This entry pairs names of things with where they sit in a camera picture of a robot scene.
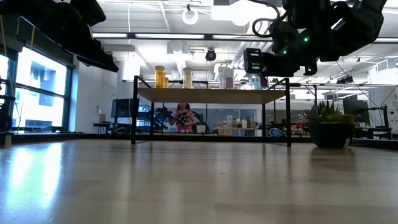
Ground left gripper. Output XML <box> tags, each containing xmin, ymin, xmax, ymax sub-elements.
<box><xmin>40</xmin><ymin>1</ymin><xmax>119</xmax><ymax>73</ymax></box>

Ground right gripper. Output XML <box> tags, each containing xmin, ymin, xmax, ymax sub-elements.
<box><xmin>262</xmin><ymin>21</ymin><xmax>318</xmax><ymax>78</ymax></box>

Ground orange pill vial white cap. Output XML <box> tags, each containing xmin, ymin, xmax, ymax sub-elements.
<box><xmin>154</xmin><ymin>65</ymin><xmax>166</xmax><ymax>89</ymax></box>

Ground yellow pill vial white cap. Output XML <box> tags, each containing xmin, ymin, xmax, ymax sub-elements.
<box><xmin>182</xmin><ymin>67</ymin><xmax>194</xmax><ymax>90</ymax></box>

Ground wooden shelf black metal legs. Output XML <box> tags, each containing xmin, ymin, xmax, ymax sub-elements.
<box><xmin>131</xmin><ymin>75</ymin><xmax>293</xmax><ymax>147</ymax></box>

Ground LED light bar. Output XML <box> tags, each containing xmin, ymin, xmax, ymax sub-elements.
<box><xmin>92</xmin><ymin>33</ymin><xmax>129</xmax><ymax>39</ymax></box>
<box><xmin>212</xmin><ymin>34</ymin><xmax>259</xmax><ymax>40</ymax></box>
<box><xmin>135</xmin><ymin>33</ymin><xmax>205</xmax><ymax>40</ymax></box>

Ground black monitor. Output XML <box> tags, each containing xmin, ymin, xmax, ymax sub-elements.
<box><xmin>343</xmin><ymin>99</ymin><xmax>371</xmax><ymax>124</ymax></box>
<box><xmin>111</xmin><ymin>98</ymin><xmax>140</xmax><ymax>119</ymax></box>

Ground large window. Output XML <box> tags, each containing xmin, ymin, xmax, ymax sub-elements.
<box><xmin>0</xmin><ymin>46</ymin><xmax>74</xmax><ymax>133</ymax></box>

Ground black ceiling spotlight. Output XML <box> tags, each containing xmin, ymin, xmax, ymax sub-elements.
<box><xmin>335</xmin><ymin>74</ymin><xmax>355</xmax><ymax>85</ymax></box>

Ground blue round object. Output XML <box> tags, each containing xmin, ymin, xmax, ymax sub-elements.
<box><xmin>267</xmin><ymin>127</ymin><xmax>285</xmax><ymax>138</ymax></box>

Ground black background robot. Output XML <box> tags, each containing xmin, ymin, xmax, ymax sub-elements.
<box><xmin>154</xmin><ymin>106</ymin><xmax>175</xmax><ymax>131</ymax></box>

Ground succulent plant black pot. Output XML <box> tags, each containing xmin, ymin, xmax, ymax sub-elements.
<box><xmin>300</xmin><ymin>99</ymin><xmax>358</xmax><ymax>149</ymax></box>

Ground cardboard box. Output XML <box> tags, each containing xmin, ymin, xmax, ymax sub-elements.
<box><xmin>216</xmin><ymin>120</ymin><xmax>233</xmax><ymax>136</ymax></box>

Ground person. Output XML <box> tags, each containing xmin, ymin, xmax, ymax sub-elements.
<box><xmin>169</xmin><ymin>102</ymin><xmax>195</xmax><ymax>134</ymax></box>

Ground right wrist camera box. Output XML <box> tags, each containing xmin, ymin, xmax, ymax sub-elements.
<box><xmin>243</xmin><ymin>47</ymin><xmax>264</xmax><ymax>75</ymax></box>

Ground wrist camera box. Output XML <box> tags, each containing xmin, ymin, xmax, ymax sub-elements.
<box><xmin>243</xmin><ymin>47</ymin><xmax>264</xmax><ymax>75</ymax></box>
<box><xmin>70</xmin><ymin>0</ymin><xmax>107</xmax><ymax>27</ymax></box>

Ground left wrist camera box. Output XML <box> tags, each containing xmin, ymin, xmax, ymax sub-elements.
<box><xmin>70</xmin><ymin>0</ymin><xmax>107</xmax><ymax>27</ymax></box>

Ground white ring light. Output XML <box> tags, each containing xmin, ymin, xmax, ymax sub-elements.
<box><xmin>182</xmin><ymin>7</ymin><xmax>200</xmax><ymax>26</ymax></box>

